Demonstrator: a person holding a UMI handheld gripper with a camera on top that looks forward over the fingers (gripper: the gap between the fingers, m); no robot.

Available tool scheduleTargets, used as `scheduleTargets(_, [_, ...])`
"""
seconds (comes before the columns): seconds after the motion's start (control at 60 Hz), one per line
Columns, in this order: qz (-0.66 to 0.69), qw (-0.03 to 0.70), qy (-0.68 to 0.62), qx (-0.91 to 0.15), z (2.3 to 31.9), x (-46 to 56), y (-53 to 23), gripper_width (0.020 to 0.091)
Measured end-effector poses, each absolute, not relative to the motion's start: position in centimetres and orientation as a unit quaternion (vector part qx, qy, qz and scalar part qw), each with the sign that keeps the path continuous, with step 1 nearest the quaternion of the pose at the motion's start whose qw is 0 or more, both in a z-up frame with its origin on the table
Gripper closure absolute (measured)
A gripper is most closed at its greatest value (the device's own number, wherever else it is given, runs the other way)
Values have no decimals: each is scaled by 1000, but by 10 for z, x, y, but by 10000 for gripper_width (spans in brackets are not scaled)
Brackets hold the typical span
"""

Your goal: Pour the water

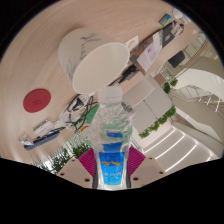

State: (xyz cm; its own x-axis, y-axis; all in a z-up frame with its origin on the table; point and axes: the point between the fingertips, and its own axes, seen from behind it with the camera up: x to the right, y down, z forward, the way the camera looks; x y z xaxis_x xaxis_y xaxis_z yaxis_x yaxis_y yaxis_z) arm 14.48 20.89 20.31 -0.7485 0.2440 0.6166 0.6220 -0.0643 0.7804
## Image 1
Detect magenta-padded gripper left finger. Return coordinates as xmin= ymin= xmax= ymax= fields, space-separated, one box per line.
xmin=56 ymin=147 xmax=100 ymax=190

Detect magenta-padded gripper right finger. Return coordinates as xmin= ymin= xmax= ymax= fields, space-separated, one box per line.
xmin=126 ymin=146 xmax=167 ymax=188

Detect clear blue-labelled water bottle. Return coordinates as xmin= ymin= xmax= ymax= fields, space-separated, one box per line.
xmin=87 ymin=85 xmax=134 ymax=190

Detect row of green hedge plants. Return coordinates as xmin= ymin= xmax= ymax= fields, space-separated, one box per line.
xmin=31 ymin=134 xmax=91 ymax=174

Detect ceiling light strips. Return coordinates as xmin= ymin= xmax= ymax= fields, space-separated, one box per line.
xmin=143 ymin=128 xmax=214 ymax=174

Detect white plastic packet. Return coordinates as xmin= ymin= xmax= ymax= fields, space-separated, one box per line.
xmin=33 ymin=119 xmax=54 ymax=137

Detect flat round red coaster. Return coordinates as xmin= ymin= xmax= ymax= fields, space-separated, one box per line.
xmin=22 ymin=88 xmax=52 ymax=114

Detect brown planter with plants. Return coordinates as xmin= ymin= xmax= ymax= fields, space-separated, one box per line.
xmin=161 ymin=77 xmax=179 ymax=94

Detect black power adapter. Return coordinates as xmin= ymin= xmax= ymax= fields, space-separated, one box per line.
xmin=118 ymin=64 xmax=139 ymax=84

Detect white staircase with glass railing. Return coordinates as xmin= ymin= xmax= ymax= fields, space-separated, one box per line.
xmin=174 ymin=78 xmax=224 ymax=114

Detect white ceramic mug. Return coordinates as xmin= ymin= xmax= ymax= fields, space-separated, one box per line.
xmin=57 ymin=27 xmax=130 ymax=95

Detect black office chair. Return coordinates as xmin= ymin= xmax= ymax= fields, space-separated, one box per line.
xmin=167 ymin=50 xmax=186 ymax=69

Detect colourful sticker sheet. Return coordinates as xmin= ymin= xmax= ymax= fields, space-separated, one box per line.
xmin=123 ymin=34 xmax=139 ymax=51

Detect glass balcony railing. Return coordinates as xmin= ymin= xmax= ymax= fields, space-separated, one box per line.
xmin=184 ymin=31 xmax=214 ymax=61

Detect black flat tablet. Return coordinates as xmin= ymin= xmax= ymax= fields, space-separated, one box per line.
xmin=161 ymin=19 xmax=184 ymax=43

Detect small teal box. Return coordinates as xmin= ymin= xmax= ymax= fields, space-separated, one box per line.
xmin=158 ymin=13 xmax=174 ymax=27

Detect small white object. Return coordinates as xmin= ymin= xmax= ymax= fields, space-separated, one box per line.
xmin=171 ymin=8 xmax=184 ymax=19

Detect tangle of black cables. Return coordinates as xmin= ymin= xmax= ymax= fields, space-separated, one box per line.
xmin=56 ymin=93 xmax=99 ymax=134

